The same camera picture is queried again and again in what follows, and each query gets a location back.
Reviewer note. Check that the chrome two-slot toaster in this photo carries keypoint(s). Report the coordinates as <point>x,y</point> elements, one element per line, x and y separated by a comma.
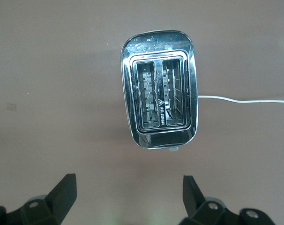
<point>156,47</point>

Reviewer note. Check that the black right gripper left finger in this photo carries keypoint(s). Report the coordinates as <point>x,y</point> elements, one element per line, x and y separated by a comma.
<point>60,194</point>

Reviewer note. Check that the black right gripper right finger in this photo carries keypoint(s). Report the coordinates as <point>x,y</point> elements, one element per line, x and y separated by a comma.
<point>191,194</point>

